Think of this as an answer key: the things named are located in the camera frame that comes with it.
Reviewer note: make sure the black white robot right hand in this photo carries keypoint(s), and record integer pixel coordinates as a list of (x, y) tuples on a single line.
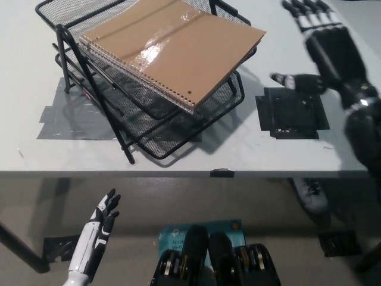
[(336, 53)]

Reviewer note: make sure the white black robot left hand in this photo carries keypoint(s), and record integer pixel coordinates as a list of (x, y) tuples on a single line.
[(95, 235)]

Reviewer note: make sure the brown spiral notebook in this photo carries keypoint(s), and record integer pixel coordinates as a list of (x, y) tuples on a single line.
[(178, 59)]

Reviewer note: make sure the black mesh file tray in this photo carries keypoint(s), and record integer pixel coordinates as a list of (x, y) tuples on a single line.
[(166, 140)]

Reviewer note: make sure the black table leg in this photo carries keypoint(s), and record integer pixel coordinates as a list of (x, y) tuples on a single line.
[(21, 248)]

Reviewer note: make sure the teal router box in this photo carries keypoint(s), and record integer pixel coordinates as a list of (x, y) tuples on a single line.
[(175, 235)]

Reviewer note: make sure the grey tape patch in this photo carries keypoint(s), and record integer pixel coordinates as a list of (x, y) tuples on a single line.
[(50, 125)]

